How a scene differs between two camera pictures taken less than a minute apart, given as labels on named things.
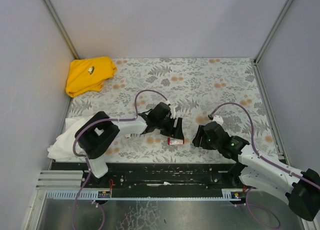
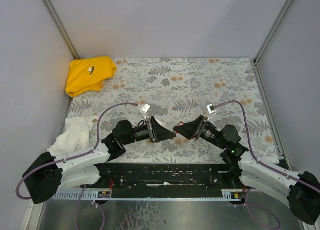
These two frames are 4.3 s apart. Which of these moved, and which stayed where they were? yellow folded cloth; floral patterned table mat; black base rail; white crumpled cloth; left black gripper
Moved: left black gripper
Stayed: yellow folded cloth; black base rail; floral patterned table mat; white crumpled cloth
